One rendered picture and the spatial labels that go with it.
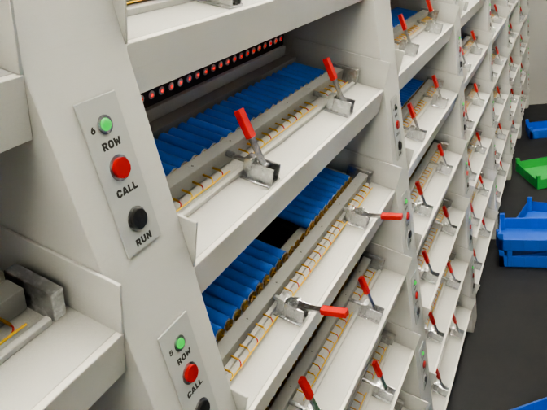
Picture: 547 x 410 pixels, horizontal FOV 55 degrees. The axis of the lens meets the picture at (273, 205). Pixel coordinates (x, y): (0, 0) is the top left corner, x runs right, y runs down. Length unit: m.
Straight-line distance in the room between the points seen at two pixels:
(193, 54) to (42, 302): 0.25
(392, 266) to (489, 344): 0.98
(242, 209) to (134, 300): 0.18
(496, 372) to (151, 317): 1.61
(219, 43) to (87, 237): 0.25
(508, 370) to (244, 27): 1.60
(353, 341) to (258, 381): 0.36
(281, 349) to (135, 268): 0.30
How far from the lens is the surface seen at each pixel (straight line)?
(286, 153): 0.69
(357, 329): 0.99
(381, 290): 1.09
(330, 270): 0.80
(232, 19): 0.56
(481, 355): 2.02
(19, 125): 0.37
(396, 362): 1.22
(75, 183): 0.38
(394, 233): 1.10
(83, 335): 0.43
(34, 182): 0.41
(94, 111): 0.40
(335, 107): 0.84
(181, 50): 0.49
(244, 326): 0.66
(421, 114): 1.44
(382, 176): 1.05
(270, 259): 0.77
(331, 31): 1.00
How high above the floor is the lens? 1.33
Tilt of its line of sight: 23 degrees down
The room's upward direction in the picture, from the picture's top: 13 degrees counter-clockwise
